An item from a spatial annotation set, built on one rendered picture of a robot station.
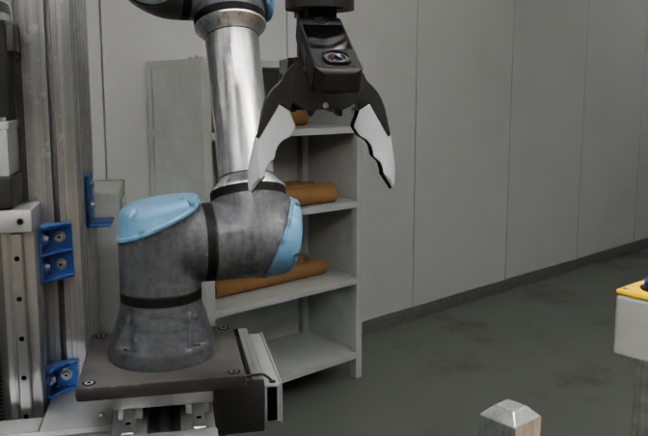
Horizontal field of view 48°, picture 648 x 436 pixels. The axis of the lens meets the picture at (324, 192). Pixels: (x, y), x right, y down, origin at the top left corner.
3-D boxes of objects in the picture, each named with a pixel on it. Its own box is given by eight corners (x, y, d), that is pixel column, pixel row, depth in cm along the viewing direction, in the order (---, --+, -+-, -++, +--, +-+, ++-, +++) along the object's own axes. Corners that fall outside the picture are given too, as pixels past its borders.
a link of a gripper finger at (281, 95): (280, 154, 76) (328, 86, 76) (283, 155, 74) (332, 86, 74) (243, 127, 75) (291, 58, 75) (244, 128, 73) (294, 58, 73)
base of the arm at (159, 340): (113, 340, 114) (111, 277, 113) (211, 333, 117) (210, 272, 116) (105, 375, 99) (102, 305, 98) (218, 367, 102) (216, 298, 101)
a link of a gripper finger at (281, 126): (247, 186, 80) (296, 117, 80) (254, 194, 74) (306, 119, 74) (224, 170, 79) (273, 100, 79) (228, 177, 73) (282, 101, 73)
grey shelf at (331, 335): (156, 398, 342) (146, 61, 320) (304, 353, 401) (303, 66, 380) (209, 431, 309) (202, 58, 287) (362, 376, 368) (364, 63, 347)
